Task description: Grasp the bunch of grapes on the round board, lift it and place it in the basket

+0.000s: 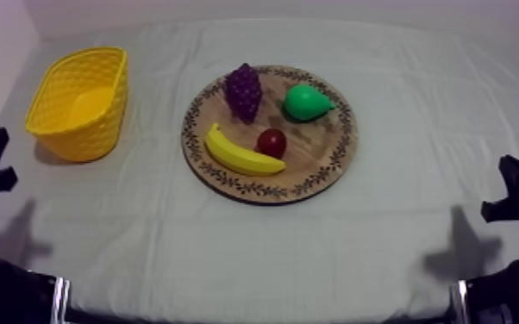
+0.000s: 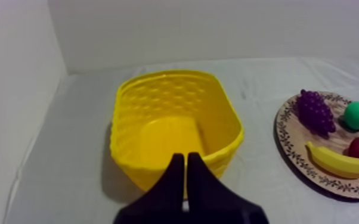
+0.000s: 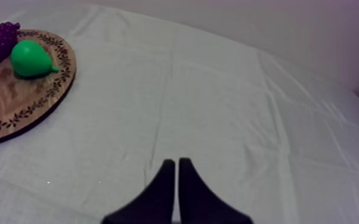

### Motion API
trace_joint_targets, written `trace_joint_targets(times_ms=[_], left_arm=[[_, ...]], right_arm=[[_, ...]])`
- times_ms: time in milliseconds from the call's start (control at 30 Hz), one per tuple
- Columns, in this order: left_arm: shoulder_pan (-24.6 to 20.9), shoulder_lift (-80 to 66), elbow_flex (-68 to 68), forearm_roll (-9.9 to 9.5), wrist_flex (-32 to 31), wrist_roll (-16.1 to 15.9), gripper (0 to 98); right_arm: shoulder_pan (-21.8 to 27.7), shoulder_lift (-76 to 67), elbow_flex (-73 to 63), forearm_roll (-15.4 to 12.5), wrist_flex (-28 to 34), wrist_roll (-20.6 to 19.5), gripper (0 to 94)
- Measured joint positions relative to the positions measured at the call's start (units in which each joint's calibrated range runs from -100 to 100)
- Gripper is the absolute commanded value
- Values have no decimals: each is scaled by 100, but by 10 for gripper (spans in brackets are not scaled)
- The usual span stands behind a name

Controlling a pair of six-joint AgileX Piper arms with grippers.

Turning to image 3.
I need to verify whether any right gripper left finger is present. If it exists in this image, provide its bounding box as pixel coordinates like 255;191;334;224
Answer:
101;158;176;224

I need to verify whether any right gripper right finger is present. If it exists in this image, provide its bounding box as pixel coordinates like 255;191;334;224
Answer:
178;157;255;224

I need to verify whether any round wooden board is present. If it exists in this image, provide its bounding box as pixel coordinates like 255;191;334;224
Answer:
0;29;77;147

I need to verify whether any green toy pear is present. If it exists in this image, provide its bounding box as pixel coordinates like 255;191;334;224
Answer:
10;39;60;78

